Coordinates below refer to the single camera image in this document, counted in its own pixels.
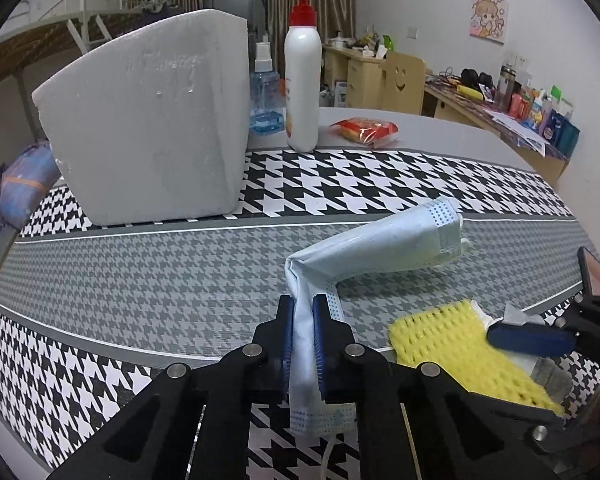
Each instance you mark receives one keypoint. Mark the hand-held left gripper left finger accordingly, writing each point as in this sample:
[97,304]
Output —
[285,345]

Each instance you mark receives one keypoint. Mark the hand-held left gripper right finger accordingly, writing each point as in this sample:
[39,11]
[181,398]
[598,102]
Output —
[320,347]

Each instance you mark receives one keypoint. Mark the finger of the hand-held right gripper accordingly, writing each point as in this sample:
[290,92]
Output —
[530,340]

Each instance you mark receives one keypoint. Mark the white tissue paper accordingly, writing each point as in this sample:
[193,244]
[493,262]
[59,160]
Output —
[517,316]

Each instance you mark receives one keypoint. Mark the yellow foam net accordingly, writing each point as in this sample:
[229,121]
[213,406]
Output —
[445,342]

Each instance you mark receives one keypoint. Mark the blue face mask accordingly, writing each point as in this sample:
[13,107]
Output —
[380,245]

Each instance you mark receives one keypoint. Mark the white foam box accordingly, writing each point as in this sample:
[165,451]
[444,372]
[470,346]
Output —
[145,120]

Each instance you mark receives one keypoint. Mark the grey cloth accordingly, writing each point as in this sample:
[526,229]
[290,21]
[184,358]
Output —
[552,377]

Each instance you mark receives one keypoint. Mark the smartphone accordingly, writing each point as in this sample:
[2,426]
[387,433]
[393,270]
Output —
[594,272]

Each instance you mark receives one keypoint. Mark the houndstooth tablecloth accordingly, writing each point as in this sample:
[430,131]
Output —
[155,270]

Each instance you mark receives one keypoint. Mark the printed paper sheets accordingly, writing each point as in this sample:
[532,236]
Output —
[520,130]

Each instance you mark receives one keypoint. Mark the row of toiletry bottles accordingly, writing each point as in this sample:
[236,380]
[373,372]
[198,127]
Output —
[545,110]

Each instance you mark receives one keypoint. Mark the red snack packet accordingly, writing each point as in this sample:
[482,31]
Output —
[367,131]

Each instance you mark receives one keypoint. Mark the wooden desk with printed cover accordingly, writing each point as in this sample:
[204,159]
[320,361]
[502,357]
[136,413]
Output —
[480,115]

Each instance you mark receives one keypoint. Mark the blue spray bottle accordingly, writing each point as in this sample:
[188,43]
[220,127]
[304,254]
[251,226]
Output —
[266,95]

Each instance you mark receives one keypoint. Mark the yellow desk item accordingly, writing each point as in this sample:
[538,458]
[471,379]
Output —
[469,93]

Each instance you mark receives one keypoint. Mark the white carton box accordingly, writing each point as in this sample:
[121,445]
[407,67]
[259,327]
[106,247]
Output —
[340,94]

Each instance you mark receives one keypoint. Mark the white pump lotion bottle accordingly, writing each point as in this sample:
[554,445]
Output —
[302,85]

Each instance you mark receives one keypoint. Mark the black headphones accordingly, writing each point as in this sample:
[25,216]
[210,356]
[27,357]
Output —
[477,78]

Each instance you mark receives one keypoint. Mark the wooden smiley chair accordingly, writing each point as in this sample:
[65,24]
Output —
[402,82]

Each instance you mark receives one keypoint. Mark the wooden desk with drawers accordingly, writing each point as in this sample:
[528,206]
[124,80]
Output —
[340,67]

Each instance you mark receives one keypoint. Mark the green bottle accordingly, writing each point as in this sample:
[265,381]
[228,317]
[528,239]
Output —
[389,43]

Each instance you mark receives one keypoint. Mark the blue plaid quilt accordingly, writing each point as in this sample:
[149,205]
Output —
[17,185]

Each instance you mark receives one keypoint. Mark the white metal bunk bed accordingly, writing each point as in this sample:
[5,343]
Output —
[40,40]

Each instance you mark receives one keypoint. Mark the white wall socket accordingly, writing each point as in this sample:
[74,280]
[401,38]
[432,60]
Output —
[520,60]

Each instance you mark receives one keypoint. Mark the cartoon wall poster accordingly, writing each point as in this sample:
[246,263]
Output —
[489,16]

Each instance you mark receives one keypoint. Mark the white wall switch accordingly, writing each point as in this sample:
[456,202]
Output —
[413,33]

